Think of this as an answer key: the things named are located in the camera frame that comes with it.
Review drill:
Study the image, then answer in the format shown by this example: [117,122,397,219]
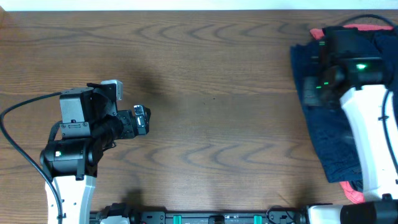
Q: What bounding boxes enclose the dark blue shorts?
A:
[290,41,362,183]

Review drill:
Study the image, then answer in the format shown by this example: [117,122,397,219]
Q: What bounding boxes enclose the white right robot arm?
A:
[303,57,397,223]

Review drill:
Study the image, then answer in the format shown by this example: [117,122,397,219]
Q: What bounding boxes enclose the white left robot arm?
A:
[40,105,151,223]

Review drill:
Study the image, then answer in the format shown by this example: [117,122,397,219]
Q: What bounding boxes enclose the black garment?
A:
[322,26,378,39]

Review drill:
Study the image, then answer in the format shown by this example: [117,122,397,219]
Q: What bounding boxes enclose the dark navy garment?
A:
[374,30,397,85]

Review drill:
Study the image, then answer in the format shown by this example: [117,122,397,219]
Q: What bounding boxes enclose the pink red garment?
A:
[310,24,393,203]

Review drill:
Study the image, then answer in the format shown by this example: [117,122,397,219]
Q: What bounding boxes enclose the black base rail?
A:
[89,203,307,224]

